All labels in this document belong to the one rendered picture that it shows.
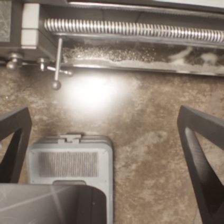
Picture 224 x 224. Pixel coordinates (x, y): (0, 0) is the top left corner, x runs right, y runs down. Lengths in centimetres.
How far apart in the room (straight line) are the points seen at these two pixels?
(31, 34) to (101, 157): 80
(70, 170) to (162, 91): 82
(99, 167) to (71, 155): 18
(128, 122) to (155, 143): 25
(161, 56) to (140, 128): 60
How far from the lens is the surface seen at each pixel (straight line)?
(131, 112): 143
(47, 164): 128
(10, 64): 69
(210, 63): 116
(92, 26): 72
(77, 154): 122
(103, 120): 143
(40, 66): 87
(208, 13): 78
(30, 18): 70
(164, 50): 108
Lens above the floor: 142
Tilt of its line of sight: 85 degrees down
